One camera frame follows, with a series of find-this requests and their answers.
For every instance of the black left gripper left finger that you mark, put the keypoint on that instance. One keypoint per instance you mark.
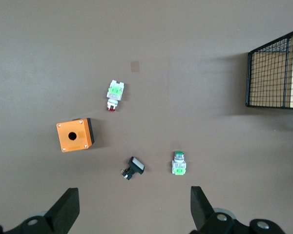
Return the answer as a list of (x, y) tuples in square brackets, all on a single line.
[(66, 209)]

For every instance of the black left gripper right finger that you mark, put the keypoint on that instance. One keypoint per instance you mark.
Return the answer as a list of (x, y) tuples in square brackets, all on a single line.
[(199, 207)]

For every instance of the red push button switch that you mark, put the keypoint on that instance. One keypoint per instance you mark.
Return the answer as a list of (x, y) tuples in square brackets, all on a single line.
[(115, 93)]

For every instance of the black white rectangular button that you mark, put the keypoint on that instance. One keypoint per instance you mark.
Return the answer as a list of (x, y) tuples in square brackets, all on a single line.
[(135, 167)]

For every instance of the brown tape patch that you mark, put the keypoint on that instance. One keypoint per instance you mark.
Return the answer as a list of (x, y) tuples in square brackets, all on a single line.
[(135, 66)]

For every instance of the green push button switch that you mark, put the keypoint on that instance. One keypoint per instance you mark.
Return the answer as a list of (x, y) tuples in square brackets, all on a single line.
[(179, 165)]

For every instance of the orange button enclosure box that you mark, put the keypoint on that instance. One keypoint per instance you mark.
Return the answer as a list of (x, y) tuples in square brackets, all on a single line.
[(74, 135)]

